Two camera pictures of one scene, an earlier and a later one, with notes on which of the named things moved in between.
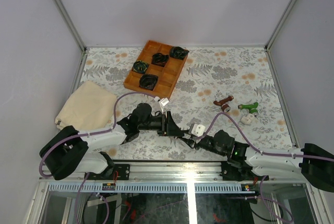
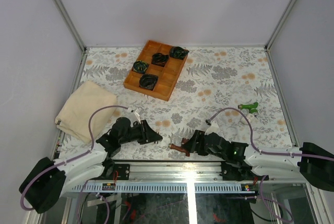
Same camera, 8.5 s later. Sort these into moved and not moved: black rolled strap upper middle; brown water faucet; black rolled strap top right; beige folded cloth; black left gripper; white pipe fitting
Moved: black left gripper; brown water faucet
Not moved: white pipe fitting; black rolled strap top right; black rolled strap upper middle; beige folded cloth
